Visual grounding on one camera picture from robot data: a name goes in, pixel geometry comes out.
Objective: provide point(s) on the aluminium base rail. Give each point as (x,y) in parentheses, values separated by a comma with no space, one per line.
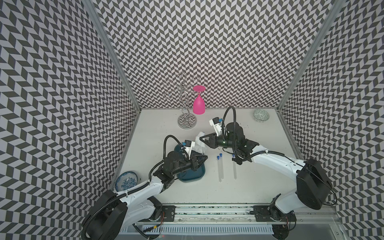
(242,214)

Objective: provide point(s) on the patterned ceramic bowl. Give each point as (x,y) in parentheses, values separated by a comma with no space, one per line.
(261,115)

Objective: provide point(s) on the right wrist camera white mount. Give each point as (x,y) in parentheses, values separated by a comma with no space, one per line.
(216,123)

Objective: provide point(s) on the teal plastic water tub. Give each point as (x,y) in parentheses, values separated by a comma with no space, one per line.
(188,176)

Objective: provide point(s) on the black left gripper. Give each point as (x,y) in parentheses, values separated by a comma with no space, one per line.
(195,163)

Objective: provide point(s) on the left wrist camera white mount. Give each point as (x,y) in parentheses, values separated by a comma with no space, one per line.
(188,147)

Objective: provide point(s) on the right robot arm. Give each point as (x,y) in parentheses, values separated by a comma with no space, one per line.
(312,183)

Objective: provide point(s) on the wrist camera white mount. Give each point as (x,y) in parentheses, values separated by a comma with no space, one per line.
(216,123)
(188,147)

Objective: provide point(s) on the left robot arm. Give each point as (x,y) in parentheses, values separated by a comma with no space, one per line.
(113,211)

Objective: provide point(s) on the blue patterned plate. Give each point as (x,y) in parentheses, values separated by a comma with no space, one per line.
(125,181)

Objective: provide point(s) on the pink plastic wine glass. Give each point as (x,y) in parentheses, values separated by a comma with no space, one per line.
(199,104)

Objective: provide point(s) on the blue capped test tube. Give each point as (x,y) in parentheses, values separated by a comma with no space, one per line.
(221,166)
(235,170)
(219,169)

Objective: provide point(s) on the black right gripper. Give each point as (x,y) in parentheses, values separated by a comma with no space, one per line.
(213,138)

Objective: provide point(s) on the chrome glass rack stand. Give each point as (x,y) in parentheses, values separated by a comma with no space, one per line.
(182,89)

